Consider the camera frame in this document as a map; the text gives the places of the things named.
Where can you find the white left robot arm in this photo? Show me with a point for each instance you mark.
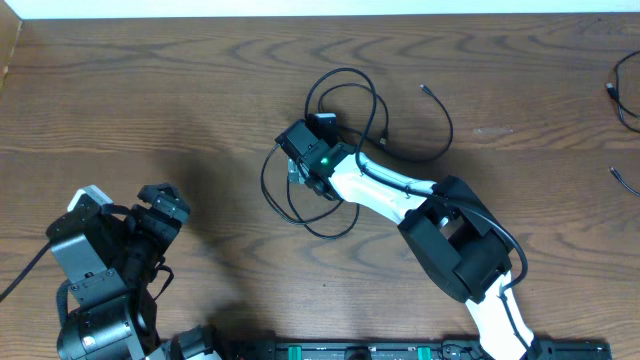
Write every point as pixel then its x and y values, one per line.
pixel 110 254

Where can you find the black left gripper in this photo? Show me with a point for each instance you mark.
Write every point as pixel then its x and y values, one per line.
pixel 163 204

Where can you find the cardboard box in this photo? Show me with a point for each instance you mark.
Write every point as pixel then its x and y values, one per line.
pixel 10 27

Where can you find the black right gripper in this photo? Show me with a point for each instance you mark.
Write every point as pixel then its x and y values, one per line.
pixel 302 173

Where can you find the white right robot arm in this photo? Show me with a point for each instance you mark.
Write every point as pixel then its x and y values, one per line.
pixel 459 244

